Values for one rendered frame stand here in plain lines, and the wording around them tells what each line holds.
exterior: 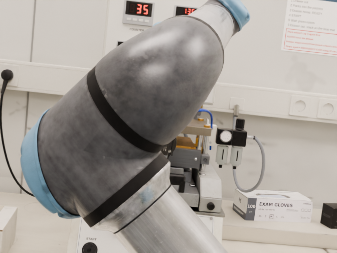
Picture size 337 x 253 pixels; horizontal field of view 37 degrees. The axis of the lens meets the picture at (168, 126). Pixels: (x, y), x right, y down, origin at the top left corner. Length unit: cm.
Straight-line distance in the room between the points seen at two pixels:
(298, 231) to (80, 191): 115
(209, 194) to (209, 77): 66
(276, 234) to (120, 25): 77
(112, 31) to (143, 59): 94
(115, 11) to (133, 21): 6
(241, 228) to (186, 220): 102
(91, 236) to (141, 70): 70
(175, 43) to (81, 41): 129
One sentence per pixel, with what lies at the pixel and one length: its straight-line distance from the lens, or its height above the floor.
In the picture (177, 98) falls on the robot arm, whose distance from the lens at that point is 50.
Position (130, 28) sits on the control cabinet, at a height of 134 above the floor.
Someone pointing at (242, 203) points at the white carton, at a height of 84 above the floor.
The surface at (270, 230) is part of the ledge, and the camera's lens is 160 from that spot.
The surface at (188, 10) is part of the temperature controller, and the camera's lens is 144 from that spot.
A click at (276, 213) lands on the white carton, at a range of 168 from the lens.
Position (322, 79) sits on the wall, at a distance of 190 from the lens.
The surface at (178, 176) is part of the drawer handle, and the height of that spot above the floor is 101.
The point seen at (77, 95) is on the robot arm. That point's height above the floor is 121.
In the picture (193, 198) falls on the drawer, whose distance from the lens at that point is 116.
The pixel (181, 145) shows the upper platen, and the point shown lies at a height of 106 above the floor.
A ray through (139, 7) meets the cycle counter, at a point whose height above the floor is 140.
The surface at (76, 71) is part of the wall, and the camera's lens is 175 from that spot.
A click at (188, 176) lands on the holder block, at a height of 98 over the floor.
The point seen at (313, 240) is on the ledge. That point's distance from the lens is 164.
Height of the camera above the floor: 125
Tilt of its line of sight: 7 degrees down
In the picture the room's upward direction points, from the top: 6 degrees clockwise
